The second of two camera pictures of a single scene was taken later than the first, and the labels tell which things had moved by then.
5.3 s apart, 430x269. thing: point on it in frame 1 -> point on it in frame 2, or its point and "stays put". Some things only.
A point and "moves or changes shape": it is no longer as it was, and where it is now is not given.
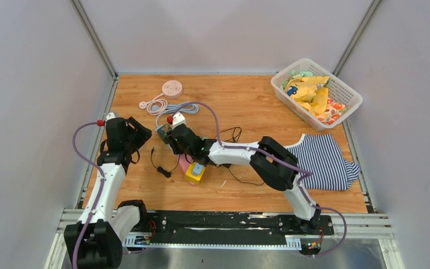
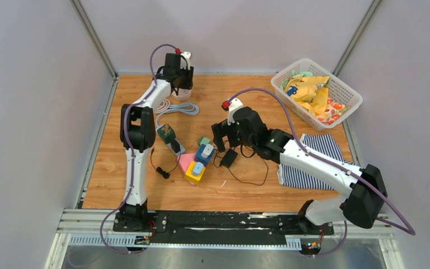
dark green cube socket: (162, 131) stays put
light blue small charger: (197, 169) stays put
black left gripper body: (130, 143) -> (184, 78)
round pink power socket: (172, 89) moves or changes shape
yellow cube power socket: (189, 176) stays put
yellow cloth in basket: (303, 91) stays put
